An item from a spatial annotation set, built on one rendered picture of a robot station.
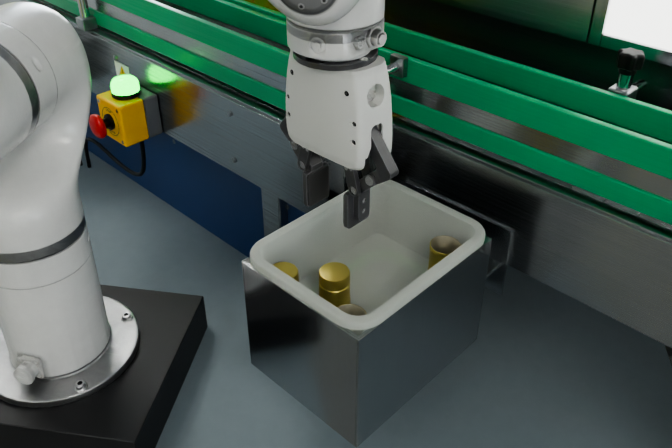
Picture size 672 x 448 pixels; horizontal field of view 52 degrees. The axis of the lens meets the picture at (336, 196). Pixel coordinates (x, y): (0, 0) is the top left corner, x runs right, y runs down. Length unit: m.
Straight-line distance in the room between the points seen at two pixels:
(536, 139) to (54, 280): 0.56
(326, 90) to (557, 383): 0.55
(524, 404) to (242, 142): 0.52
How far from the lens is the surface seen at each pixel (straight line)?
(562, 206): 0.80
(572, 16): 0.93
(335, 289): 0.75
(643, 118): 0.82
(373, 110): 0.61
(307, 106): 0.64
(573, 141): 0.78
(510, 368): 1.00
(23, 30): 0.76
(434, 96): 0.87
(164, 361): 0.92
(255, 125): 0.95
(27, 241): 0.80
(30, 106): 0.72
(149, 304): 1.00
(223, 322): 1.05
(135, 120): 1.14
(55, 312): 0.86
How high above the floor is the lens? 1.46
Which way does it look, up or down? 33 degrees down
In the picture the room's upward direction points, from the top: straight up
